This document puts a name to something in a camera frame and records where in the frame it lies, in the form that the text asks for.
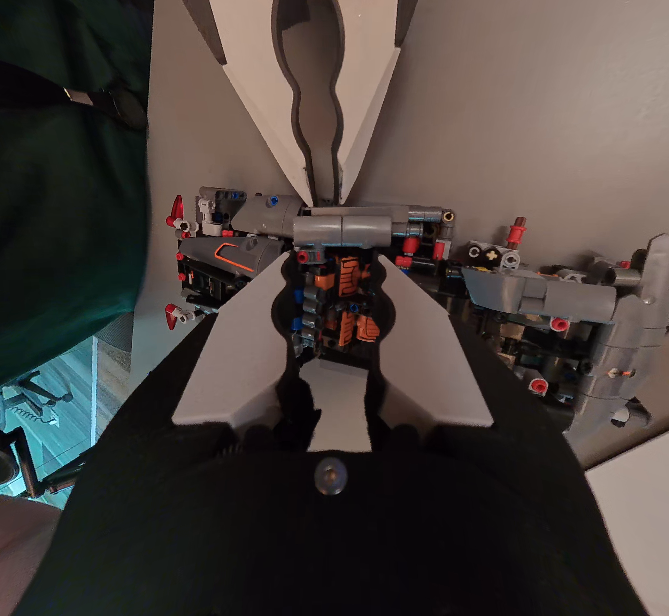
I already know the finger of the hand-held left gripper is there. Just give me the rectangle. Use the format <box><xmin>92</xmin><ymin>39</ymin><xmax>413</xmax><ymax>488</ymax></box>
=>
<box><xmin>192</xmin><ymin>0</ymin><xmax>315</xmax><ymax>207</ymax></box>
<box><xmin>318</xmin><ymin>0</ymin><xmax>403</xmax><ymax>206</ymax></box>

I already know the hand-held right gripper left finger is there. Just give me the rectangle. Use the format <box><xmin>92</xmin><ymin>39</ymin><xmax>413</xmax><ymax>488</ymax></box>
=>
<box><xmin>171</xmin><ymin>252</ymin><xmax>321</xmax><ymax>452</ymax></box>

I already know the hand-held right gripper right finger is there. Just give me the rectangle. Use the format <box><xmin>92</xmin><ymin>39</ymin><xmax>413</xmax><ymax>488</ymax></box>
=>
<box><xmin>365</xmin><ymin>254</ymin><xmax>494</xmax><ymax>452</ymax></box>

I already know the grey black lego car model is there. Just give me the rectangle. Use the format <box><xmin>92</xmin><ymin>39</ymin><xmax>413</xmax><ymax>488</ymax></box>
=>
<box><xmin>164</xmin><ymin>184</ymin><xmax>669</xmax><ymax>436</ymax></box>

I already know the person's right forearm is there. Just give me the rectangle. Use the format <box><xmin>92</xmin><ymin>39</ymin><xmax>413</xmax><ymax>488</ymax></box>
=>
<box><xmin>0</xmin><ymin>495</ymin><xmax>64</xmax><ymax>616</ymax></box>

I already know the black office chair base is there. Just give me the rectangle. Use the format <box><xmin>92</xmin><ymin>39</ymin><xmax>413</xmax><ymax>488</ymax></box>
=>
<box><xmin>0</xmin><ymin>367</ymin><xmax>75</xmax><ymax>426</ymax></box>

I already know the person's green shirt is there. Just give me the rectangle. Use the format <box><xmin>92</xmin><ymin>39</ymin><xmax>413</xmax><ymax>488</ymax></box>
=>
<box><xmin>0</xmin><ymin>0</ymin><xmax>159</xmax><ymax>385</ymax></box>

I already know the white stand with metal arms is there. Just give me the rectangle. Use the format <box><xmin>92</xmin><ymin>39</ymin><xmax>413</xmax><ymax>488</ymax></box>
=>
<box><xmin>584</xmin><ymin>446</ymin><xmax>669</xmax><ymax>616</ymax></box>

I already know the black shoulder strap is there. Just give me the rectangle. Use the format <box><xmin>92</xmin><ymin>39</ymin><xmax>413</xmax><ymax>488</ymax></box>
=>
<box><xmin>0</xmin><ymin>62</ymin><xmax>151</xmax><ymax>131</ymax></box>

